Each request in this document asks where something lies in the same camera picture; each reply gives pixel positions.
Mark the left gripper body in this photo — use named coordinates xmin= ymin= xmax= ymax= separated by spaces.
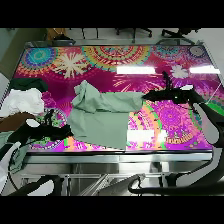
xmin=49 ymin=125 xmax=75 ymax=139

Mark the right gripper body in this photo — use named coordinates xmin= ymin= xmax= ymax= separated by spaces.
xmin=142 ymin=89 xmax=168 ymax=103

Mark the silver frame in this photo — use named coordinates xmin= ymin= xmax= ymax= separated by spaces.
xmin=19 ymin=151 xmax=224 ymax=196

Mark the sage green shirt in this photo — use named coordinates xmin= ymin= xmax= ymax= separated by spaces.
xmin=67 ymin=79 xmax=147 ymax=151

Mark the brown garment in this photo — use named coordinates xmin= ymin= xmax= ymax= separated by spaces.
xmin=0 ymin=112 xmax=36 ymax=133

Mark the black office chair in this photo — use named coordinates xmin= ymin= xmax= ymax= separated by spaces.
xmin=161 ymin=27 xmax=202 ymax=40
xmin=114 ymin=27 xmax=153 ymax=44

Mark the white garment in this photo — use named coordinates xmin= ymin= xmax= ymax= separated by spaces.
xmin=0 ymin=87 xmax=46 ymax=118

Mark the dark green garment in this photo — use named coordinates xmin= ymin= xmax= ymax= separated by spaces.
xmin=9 ymin=77 xmax=50 ymax=93

